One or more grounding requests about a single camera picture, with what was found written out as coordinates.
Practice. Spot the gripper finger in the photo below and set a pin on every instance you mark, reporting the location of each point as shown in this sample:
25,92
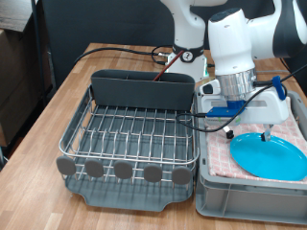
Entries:
229,133
266,133

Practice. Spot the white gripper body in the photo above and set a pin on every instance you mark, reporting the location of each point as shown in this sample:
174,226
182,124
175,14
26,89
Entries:
271,110

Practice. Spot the blue plastic plate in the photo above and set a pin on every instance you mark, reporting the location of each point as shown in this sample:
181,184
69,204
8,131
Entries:
268,158

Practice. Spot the red wooden spoon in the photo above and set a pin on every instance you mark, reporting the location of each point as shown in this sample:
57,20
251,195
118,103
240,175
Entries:
166,65

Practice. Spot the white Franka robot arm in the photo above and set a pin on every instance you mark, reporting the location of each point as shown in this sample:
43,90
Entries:
230,41

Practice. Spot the pink checkered towel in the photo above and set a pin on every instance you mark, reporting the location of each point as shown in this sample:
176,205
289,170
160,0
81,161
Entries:
219,153

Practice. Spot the grey plastic crate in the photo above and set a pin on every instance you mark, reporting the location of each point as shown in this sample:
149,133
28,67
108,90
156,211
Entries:
255,204

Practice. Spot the dark grey cutlery holder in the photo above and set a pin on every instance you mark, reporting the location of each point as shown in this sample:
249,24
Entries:
144,92

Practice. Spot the grey plastic drain tray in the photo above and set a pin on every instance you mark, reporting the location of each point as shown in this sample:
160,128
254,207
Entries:
128,199

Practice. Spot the black metal pole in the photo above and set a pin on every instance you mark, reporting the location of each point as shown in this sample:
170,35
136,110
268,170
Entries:
37,48

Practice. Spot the brown cardboard box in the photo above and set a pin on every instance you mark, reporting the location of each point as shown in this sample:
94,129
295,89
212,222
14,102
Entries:
16,80

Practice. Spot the wooden shelf board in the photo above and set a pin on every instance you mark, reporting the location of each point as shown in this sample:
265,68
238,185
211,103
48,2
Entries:
12,12

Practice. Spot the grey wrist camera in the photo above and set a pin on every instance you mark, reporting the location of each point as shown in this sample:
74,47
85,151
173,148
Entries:
220,119

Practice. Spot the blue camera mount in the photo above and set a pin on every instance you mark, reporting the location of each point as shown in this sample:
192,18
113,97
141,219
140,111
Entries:
224,110

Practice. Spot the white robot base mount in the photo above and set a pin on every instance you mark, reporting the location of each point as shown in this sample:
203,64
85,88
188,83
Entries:
192,68

